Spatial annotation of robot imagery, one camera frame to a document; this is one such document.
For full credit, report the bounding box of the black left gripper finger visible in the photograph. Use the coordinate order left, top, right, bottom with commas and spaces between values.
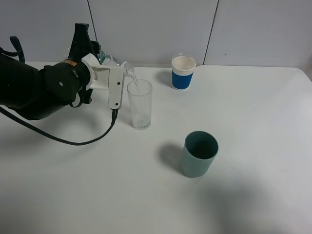
68, 23, 93, 60
91, 40, 101, 61

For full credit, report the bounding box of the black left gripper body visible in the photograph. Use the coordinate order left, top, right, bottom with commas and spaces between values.
63, 58, 93, 105

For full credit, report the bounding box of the clear bottle green label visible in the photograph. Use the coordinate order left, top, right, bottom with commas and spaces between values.
97, 50, 137, 81

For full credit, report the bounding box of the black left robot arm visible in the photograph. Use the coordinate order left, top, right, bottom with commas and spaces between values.
0, 23, 100, 120

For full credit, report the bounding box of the blue white paper cup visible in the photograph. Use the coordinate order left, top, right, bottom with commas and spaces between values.
172, 53, 197, 90

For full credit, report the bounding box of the teal green cup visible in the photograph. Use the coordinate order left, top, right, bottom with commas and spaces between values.
181, 131, 219, 178

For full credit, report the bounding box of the tall clear glass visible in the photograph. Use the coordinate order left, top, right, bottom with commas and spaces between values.
127, 79, 153, 130

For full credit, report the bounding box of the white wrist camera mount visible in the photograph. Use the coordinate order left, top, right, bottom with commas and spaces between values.
81, 54, 124, 110

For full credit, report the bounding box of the black braided cable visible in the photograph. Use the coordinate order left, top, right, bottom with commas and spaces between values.
0, 36, 119, 146

